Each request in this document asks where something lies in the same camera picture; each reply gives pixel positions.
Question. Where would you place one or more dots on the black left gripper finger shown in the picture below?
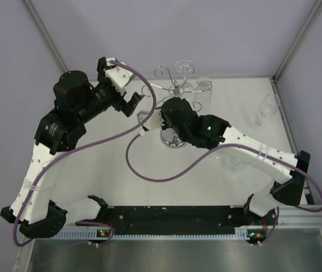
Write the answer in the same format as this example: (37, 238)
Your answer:
(102, 66)
(129, 107)

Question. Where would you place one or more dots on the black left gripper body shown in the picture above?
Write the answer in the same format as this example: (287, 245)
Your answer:
(104, 96)

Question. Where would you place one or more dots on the etched clear wine glass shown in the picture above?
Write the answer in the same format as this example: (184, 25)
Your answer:
(186, 68)

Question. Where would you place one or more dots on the clear ribbed glass tumbler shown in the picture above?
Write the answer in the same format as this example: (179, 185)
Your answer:
(203, 94)

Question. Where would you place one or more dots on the tall clear wine glass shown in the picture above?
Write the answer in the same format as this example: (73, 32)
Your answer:
(266, 109)

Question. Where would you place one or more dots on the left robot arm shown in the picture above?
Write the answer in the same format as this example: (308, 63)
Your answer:
(77, 101)

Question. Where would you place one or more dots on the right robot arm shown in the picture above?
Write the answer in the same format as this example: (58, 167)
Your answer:
(208, 131)

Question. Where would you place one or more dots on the chrome wine glass rack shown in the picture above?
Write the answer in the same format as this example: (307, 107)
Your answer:
(181, 122)

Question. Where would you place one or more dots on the left controller board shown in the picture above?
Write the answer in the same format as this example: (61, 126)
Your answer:
(83, 234)

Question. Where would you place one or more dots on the controller board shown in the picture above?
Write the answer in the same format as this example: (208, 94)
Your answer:
(83, 234)
(254, 234)

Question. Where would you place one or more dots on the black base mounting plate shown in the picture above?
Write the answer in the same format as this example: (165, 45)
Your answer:
(178, 220)

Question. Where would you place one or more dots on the right controller board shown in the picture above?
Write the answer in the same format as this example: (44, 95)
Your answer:
(254, 234)

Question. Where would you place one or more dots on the aluminium frame rail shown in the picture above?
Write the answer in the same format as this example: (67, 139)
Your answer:
(305, 218)

